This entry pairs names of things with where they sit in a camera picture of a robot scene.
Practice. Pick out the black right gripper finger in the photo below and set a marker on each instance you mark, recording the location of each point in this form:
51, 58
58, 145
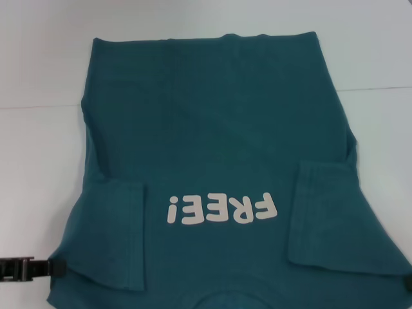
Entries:
408, 280

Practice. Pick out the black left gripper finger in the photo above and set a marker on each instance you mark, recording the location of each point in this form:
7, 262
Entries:
19, 268

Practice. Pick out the teal FREE! print T-shirt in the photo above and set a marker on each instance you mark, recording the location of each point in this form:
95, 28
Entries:
209, 128

